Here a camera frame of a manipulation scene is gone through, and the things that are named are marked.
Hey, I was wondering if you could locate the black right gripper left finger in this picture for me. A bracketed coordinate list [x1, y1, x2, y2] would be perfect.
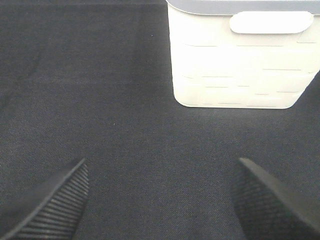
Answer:
[0, 158, 89, 240]

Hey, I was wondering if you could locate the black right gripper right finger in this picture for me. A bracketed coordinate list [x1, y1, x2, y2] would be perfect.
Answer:
[231, 157, 320, 240]

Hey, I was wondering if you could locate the black fabric table mat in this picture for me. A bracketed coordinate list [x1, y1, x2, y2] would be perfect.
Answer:
[0, 0, 320, 240]

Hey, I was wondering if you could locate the white slotted storage basket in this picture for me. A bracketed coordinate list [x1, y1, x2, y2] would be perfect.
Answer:
[167, 0, 320, 109]

